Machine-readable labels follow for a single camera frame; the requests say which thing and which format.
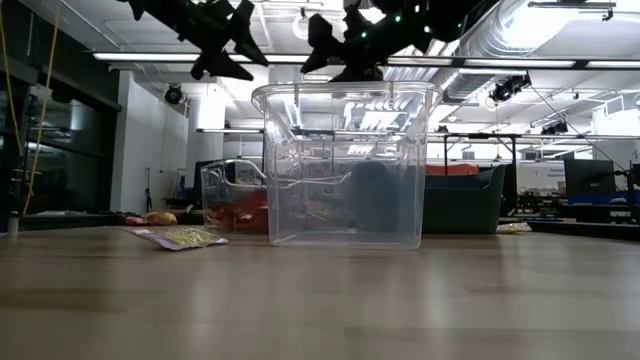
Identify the black ceiling camera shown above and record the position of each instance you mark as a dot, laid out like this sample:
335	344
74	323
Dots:
173	95

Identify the blue desk surface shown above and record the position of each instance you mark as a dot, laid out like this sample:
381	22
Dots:
600	200

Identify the black tripod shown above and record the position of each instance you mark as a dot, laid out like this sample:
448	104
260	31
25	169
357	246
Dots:
148	197

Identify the black metal bench frame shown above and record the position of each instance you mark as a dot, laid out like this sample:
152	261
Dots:
482	135

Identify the silver air duct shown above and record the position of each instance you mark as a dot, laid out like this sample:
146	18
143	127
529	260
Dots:
520	30

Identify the yellow Sour Patch candy pack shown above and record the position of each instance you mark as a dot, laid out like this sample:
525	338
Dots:
180	238
161	218

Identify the orange fabric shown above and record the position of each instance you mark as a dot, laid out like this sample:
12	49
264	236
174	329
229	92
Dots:
450	169

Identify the black ceiling spotlight cluster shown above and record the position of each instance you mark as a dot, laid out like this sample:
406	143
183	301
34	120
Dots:
510	88
555	128

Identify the white cylinder post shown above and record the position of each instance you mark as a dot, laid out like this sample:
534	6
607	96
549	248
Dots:
12	225

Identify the long ceiling light strip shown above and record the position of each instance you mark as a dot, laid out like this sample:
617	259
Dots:
520	63

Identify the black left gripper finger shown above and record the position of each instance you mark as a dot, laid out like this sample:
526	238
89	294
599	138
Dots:
220	65
245	35

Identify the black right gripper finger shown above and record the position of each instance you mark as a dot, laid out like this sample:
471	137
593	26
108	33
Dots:
325	47
360	74

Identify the small clear plastic bin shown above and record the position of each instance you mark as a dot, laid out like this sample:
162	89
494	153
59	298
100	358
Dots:
225	195

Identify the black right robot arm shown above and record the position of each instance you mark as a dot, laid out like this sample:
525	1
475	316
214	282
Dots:
460	15

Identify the large clear plastic bin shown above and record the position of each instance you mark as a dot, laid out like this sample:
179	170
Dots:
345	200

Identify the teal plastic bin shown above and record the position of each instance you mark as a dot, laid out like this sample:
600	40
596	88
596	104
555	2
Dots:
465	205

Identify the black computer monitor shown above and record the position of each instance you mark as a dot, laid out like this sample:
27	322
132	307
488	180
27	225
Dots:
590	177
207	169

